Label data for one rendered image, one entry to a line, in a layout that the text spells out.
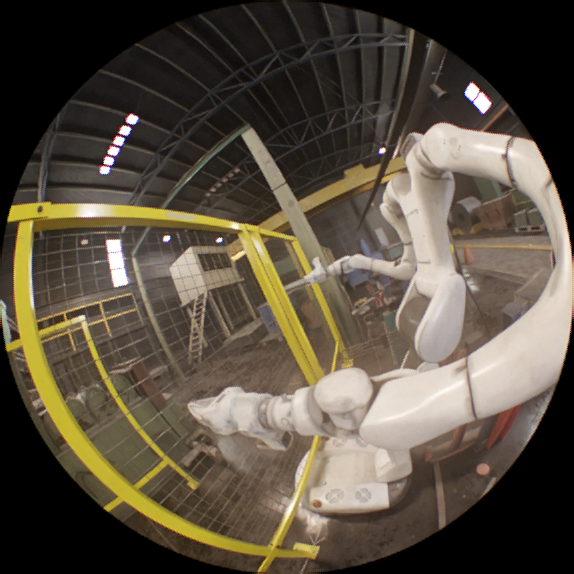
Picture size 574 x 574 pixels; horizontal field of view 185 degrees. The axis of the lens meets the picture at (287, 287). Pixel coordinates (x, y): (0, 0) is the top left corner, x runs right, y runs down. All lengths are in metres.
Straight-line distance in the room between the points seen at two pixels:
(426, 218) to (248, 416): 0.56
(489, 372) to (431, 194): 0.44
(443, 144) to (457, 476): 1.49
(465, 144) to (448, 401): 0.33
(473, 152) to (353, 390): 0.37
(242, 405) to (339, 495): 0.90
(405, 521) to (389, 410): 1.24
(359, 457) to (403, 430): 1.06
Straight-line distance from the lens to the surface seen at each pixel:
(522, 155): 0.29
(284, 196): 2.66
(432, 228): 0.51
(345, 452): 1.26
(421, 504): 1.40
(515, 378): 0.16
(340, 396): 0.20
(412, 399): 0.18
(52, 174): 11.78
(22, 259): 0.60
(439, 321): 0.49
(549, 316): 0.17
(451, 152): 0.37
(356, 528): 1.41
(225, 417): 0.33
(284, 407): 0.26
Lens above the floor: 1.39
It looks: 2 degrees down
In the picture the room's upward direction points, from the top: 25 degrees counter-clockwise
